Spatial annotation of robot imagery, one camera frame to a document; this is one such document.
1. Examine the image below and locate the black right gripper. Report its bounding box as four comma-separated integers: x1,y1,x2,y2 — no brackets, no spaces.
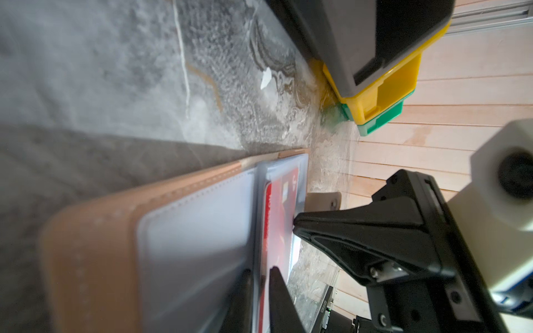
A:
294,170,505,332

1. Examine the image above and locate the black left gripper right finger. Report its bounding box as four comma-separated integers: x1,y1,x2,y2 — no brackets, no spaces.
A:
269,266,305,333

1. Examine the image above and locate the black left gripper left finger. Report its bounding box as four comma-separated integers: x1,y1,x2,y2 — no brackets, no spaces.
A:
219,269,253,333

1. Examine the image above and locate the tan leather card holder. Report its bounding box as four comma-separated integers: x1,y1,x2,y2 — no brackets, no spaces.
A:
39,149,341,332

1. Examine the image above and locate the red credit card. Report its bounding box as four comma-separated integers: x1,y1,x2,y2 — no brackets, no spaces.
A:
258,166,299,332

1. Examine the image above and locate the green plastic bin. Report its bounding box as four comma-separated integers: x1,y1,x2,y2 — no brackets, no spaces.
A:
321,90,415,137

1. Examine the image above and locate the yellow plastic bin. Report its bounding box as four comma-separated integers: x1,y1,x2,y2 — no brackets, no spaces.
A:
322,24,450,125

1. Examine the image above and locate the black plastic bin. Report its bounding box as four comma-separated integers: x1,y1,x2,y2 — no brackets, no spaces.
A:
268,0,455,98

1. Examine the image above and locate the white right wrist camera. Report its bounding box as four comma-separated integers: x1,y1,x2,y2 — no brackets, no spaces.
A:
448,119,532,319

